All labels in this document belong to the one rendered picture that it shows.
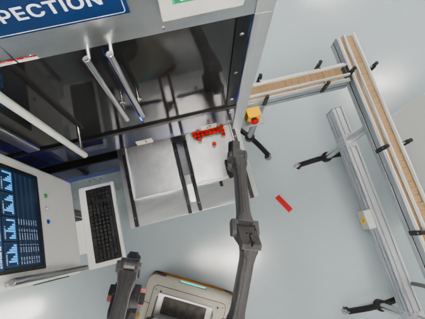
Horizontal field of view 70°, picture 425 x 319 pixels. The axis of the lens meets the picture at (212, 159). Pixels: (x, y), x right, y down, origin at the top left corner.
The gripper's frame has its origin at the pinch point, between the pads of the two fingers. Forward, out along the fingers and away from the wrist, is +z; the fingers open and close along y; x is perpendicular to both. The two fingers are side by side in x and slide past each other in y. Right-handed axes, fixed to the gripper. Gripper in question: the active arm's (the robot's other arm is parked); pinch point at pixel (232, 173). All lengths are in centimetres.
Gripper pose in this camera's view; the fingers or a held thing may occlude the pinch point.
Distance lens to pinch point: 164.4
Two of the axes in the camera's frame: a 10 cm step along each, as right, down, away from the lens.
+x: -9.7, 2.3, -0.7
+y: -2.4, -8.9, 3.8
